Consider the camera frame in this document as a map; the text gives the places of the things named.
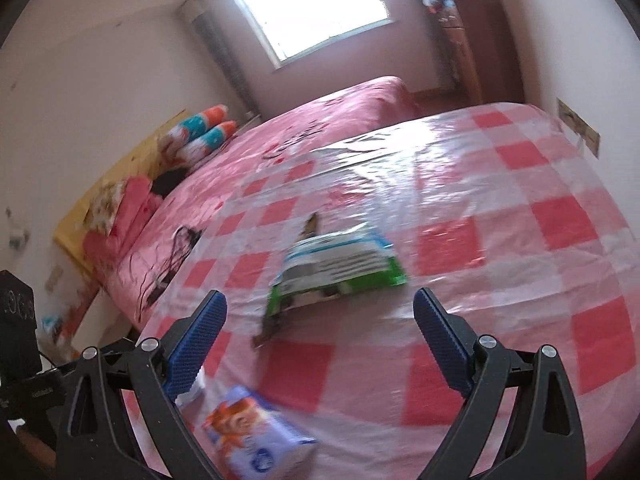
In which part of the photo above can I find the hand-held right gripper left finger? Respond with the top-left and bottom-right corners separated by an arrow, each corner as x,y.
57,289 -> 228,480

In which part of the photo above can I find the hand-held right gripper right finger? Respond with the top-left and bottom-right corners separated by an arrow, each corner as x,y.
413,287 -> 586,480

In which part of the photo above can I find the green white packet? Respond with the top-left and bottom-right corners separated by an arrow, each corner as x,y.
265,222 -> 408,318

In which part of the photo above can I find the person's left forearm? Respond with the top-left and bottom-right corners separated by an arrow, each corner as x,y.
10,422 -> 58,468

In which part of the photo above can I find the orange brown snack wrapper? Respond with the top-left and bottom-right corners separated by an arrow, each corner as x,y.
252,212 -> 323,351

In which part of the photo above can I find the red checked plastic tablecloth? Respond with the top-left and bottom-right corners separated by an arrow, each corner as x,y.
120,102 -> 640,480

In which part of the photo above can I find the pink folded blanket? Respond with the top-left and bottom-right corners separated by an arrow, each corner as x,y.
82,176 -> 163,261

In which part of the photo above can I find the floral pillow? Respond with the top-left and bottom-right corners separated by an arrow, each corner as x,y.
86,180 -> 126,235

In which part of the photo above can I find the black cloth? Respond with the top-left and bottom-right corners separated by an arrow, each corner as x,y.
150,167 -> 188,196

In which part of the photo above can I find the yellow headboard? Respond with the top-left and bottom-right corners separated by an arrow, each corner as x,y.
52,109 -> 188,281

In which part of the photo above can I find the striped bolster pillow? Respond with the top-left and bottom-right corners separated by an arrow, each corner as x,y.
180,120 -> 240,166
162,104 -> 230,148

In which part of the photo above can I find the bed with pink sheet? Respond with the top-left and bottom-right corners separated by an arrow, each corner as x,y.
102,76 -> 421,321

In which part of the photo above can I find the wooden wardrobe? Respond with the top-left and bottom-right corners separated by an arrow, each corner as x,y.
432,0 -> 526,106

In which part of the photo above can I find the window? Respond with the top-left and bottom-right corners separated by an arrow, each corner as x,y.
231,0 -> 392,68

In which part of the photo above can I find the black cable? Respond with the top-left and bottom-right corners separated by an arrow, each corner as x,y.
142,225 -> 203,306

